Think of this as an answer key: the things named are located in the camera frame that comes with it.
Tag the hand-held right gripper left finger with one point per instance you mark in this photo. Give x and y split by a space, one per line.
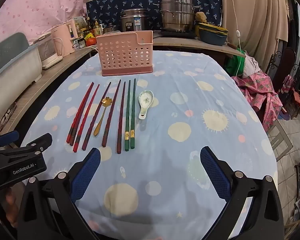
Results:
86 175

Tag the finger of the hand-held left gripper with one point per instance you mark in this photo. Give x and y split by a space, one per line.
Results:
7 137
40 141

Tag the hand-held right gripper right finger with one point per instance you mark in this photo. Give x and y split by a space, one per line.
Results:
215 175

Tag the dark maroon chopstick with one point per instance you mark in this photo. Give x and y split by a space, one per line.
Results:
88 137
121 117
111 113

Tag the red chopstick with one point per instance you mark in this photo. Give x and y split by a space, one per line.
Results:
80 112
87 118
77 130

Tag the green chopstick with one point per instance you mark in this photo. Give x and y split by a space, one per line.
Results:
133 112
128 115

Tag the gold flower spoon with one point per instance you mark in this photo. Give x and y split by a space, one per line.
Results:
105 101

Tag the white ceramic soup spoon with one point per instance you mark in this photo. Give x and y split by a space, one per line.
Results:
146 100

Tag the pink perforated utensil holder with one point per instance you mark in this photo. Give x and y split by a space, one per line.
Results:
120 55

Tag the person's left hand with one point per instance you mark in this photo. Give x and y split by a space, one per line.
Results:
12 205

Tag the eyeglasses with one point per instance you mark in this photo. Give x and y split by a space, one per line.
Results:
4 121

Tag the wooden side counter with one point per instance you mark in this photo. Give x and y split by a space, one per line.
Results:
40 87

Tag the white dish box blue lid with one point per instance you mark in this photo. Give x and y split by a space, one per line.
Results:
12 67

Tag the white blender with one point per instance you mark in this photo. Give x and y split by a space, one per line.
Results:
48 52

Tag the light blue printed tablecloth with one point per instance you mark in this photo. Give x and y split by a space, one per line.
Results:
177 92

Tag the pink patterned cloth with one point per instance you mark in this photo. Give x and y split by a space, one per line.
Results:
260 95

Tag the pink electric kettle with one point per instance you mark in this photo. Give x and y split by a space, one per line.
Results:
62 37

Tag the red tomato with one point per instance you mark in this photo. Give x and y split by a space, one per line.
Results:
91 41

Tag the green cloth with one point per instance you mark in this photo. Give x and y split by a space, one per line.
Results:
236 62

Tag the yellow soap pump bottle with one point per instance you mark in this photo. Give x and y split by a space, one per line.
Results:
97 30

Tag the dark sauce bottle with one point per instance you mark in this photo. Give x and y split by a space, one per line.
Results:
89 24

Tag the small steel lidded pot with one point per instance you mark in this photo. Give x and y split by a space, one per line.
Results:
110 28

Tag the grey counter board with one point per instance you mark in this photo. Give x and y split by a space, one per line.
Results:
190 43

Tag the black metal chair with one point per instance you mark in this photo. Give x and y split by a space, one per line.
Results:
288 62

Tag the pink dotted cloth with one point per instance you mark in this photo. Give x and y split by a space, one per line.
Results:
40 5

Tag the black induction cooker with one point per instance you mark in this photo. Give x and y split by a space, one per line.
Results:
177 34

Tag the yellow bowl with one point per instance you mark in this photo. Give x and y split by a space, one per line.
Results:
212 25

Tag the steel rice cooker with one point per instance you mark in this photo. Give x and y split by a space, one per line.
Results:
132 21

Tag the brown loofah sponge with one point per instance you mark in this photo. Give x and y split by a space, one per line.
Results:
201 17

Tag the beige curtain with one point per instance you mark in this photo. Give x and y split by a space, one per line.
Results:
255 17

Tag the hanging clothes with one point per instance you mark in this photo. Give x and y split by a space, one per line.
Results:
296 30

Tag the steel steamer pot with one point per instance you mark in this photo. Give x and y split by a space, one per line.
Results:
176 12

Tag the navy floral cloth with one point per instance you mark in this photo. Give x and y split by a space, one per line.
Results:
140 0

